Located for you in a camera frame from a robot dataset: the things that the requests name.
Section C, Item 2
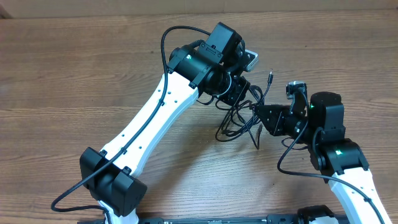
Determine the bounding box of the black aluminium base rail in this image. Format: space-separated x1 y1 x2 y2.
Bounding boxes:
77 213 352 224

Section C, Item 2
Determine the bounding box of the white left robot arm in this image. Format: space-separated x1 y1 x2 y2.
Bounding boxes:
80 22 258 223

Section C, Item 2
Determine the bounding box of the black USB cable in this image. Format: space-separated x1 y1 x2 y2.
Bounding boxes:
214 85 265 151
245 71 274 110

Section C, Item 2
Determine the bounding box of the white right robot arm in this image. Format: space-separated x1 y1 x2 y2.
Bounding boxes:
254 90 391 223

